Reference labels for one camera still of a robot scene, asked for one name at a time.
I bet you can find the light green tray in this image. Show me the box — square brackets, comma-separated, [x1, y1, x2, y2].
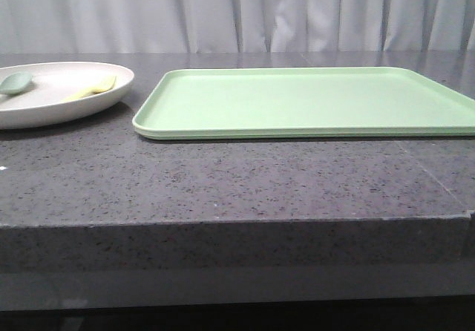
[132, 67, 474, 140]

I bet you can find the yellow plastic fork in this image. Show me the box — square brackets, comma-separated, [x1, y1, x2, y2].
[62, 76, 117, 102]

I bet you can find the light green spoon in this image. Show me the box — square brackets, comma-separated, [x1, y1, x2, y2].
[0, 72, 33, 95]

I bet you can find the white curtain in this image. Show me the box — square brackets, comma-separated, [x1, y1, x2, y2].
[1, 0, 474, 53]

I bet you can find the white round plate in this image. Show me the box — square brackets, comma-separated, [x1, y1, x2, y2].
[1, 62, 134, 129]

